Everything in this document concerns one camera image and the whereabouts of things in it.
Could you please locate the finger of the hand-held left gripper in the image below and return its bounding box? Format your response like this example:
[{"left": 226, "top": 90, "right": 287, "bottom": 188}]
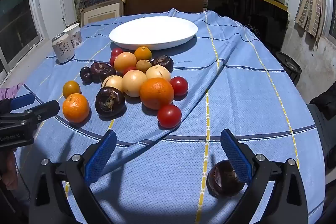
[
  {"left": 0, "top": 100, "right": 60, "bottom": 128},
  {"left": 0, "top": 93, "right": 35, "bottom": 115}
]

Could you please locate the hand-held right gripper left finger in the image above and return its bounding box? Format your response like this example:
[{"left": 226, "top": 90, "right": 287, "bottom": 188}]
[{"left": 28, "top": 130, "right": 117, "bottom": 224}]

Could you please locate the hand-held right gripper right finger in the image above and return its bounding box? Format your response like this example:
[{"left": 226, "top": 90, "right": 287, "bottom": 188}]
[{"left": 220, "top": 129, "right": 309, "bottom": 224}]

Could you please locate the dark purple wrinkled fruit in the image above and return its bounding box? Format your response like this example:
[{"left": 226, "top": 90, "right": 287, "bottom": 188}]
[
  {"left": 90, "top": 62, "right": 116, "bottom": 83},
  {"left": 207, "top": 160, "right": 244, "bottom": 197},
  {"left": 152, "top": 55, "right": 174, "bottom": 73}
]

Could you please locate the orange mandarin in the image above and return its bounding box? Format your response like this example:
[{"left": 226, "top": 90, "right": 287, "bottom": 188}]
[{"left": 62, "top": 93, "right": 90, "bottom": 123}]

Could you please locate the small yellow-orange citrus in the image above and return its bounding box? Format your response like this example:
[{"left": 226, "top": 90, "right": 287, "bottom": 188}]
[{"left": 63, "top": 81, "right": 81, "bottom": 99}]

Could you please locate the small dark plum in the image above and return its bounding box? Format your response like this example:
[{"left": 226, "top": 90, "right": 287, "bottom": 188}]
[{"left": 80, "top": 66, "right": 92, "bottom": 83}]

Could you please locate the pale yellow round fruit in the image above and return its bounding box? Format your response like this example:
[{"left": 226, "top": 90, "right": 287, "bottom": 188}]
[
  {"left": 122, "top": 70, "right": 147, "bottom": 98},
  {"left": 145, "top": 65, "right": 171, "bottom": 82},
  {"left": 101, "top": 75, "right": 124, "bottom": 93}
]

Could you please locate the large orange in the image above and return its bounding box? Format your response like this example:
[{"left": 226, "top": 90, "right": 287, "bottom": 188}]
[{"left": 139, "top": 77, "right": 175, "bottom": 110}]

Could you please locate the pale orange round fruit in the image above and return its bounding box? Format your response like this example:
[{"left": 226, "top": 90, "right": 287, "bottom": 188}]
[{"left": 114, "top": 52, "right": 137, "bottom": 73}]

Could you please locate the white oval plate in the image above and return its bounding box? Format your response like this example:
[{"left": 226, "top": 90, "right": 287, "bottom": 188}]
[{"left": 109, "top": 16, "right": 198, "bottom": 51}]

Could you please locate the pink cloth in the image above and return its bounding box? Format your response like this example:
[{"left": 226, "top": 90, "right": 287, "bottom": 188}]
[{"left": 0, "top": 83, "right": 24, "bottom": 102}]

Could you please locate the blue checked tablecloth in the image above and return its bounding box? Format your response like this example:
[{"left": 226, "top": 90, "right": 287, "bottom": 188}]
[{"left": 14, "top": 8, "right": 326, "bottom": 224}]

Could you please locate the large dark purple fruit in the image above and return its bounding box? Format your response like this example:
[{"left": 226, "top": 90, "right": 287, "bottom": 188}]
[{"left": 95, "top": 87, "right": 126, "bottom": 117}]

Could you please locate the white drink can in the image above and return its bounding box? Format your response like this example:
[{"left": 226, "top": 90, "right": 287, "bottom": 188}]
[{"left": 51, "top": 32, "right": 76, "bottom": 64}]

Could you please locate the white paper cup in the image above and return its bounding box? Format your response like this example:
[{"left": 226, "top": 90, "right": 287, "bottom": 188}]
[{"left": 62, "top": 23, "right": 83, "bottom": 49}]

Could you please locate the dark cloth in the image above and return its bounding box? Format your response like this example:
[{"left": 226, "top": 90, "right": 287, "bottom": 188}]
[{"left": 306, "top": 82, "right": 336, "bottom": 169}]

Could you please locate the small brown kiwi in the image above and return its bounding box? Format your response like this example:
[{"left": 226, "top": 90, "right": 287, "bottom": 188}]
[{"left": 136, "top": 59, "right": 152, "bottom": 73}]

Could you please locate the black round wheel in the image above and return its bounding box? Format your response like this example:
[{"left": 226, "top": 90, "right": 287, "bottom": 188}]
[{"left": 275, "top": 51, "right": 302, "bottom": 85}]

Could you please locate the small orange citrus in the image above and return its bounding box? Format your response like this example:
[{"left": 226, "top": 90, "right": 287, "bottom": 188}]
[{"left": 134, "top": 46, "right": 153, "bottom": 62}]

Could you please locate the cardboard box with white panel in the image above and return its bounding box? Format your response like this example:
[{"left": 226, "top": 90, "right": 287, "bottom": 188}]
[{"left": 79, "top": 0, "right": 126, "bottom": 28}]

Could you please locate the black panel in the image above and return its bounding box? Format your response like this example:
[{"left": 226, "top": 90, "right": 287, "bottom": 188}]
[{"left": 207, "top": 0, "right": 289, "bottom": 52}]

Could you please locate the brown board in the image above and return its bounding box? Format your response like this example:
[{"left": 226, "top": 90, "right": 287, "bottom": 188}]
[{"left": 123, "top": 0, "right": 205, "bottom": 16}]

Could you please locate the window with white frame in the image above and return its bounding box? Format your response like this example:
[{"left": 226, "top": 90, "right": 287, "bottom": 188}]
[{"left": 0, "top": 0, "right": 44, "bottom": 75}]

